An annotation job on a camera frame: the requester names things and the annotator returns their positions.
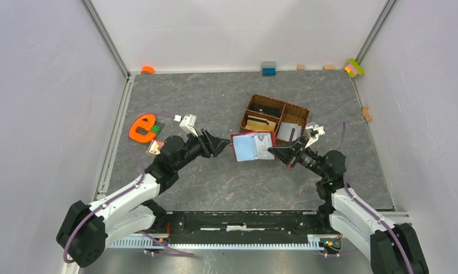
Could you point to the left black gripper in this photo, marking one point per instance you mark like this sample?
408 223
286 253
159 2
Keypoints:
211 146

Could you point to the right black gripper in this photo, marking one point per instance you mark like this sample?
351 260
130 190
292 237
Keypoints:
288 154

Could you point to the red card holder wallet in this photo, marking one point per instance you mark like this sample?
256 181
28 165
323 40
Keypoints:
244 147

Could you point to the silver VIP card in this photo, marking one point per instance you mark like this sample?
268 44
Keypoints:
263 142

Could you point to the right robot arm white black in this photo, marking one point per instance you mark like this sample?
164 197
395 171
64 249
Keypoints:
390 247

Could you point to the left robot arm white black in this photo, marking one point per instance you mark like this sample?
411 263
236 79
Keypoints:
88 229

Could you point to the grey cards in basket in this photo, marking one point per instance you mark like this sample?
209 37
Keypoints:
289 131

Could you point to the beige cards in basket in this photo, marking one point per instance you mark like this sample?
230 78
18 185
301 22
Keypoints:
258 124

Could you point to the black card in basket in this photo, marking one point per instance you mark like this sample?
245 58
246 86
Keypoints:
268 110

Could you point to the pink picture card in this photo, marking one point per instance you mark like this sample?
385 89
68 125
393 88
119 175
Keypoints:
154 147

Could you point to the woven brown basket organizer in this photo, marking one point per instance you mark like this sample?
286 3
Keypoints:
286 120

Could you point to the green toy brick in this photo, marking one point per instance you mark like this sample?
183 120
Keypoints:
157 128

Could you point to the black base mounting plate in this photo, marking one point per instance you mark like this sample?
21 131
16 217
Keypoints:
239 227

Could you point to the orange plastic letter shape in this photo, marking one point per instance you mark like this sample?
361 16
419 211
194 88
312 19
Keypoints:
140 131

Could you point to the curved wooden piece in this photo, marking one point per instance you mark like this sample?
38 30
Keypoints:
366 114

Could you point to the small wooden block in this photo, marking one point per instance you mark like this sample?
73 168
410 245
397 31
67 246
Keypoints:
300 67

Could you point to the blue grey toy bricks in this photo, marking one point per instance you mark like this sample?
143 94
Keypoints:
268 68

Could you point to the green pink toy bricks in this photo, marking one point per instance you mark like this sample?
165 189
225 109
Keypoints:
353 69

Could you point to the orange round cap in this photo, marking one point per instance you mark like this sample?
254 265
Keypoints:
147 70

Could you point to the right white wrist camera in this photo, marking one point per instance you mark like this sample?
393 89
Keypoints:
313 132

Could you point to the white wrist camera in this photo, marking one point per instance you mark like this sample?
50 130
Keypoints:
313 132
187 123

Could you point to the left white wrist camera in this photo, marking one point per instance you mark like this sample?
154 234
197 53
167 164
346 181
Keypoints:
187 123

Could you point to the slotted cable duct rail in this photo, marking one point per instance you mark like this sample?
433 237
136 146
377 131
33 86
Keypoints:
143 242

